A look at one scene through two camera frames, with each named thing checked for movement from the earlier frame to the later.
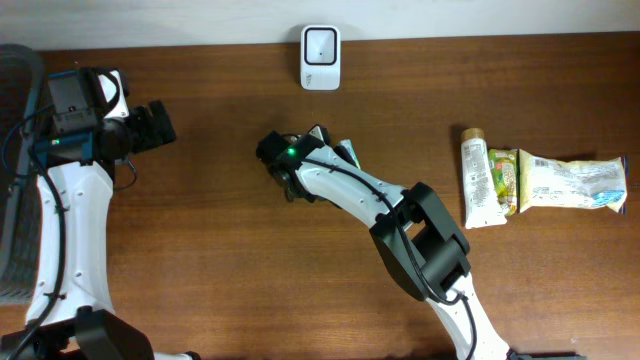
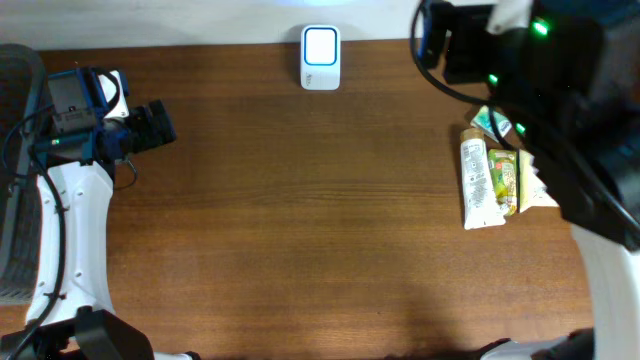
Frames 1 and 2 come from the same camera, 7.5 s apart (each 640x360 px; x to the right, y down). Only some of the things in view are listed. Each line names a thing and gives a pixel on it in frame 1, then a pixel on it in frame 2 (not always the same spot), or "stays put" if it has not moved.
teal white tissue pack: [346, 147] → [483, 121]
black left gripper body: [142, 130] stays put
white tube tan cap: [483, 206] stays put
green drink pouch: [503, 166] stays put
